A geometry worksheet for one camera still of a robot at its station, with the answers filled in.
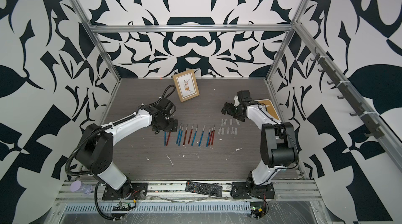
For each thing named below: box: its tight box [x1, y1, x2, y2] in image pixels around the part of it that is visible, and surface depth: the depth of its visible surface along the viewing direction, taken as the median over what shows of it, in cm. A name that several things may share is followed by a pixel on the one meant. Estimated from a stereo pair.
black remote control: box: [184, 180, 223, 198], surface depth 76 cm
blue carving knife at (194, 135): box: [191, 124, 199, 147], surface depth 94 cm
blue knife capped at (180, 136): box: [177, 126, 184, 147], surface depth 94 cm
